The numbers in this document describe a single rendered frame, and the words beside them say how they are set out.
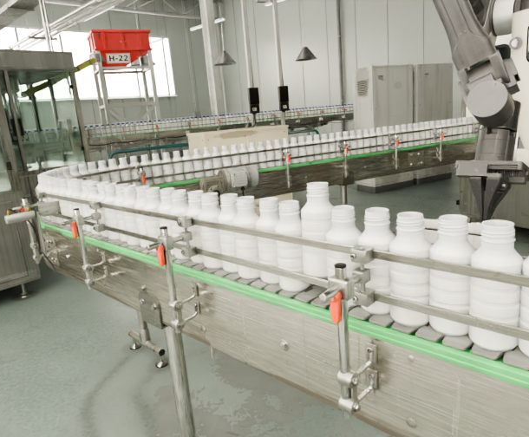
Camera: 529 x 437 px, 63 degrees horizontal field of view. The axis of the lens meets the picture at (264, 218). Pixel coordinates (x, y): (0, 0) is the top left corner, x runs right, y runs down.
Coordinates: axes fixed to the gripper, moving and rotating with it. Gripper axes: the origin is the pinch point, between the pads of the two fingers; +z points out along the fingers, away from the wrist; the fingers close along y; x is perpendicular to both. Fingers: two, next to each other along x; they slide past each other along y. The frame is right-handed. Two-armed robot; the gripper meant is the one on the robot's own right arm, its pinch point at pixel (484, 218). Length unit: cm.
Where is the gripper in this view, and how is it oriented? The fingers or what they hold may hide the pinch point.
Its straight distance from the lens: 81.2
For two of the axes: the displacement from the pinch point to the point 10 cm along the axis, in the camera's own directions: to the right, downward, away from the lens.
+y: 7.2, 1.0, -6.9
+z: -1.6, 9.9, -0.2
